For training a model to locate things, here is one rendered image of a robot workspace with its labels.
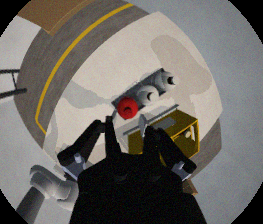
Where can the yellow crate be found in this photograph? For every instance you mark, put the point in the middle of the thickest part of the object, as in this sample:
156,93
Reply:
174,123

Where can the red bottle with pink label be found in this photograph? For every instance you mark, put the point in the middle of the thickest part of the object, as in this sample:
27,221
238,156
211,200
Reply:
127,107

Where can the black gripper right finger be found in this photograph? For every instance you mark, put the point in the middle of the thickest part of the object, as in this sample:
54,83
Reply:
173,157

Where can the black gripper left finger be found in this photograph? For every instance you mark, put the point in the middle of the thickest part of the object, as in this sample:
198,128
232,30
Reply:
72,158

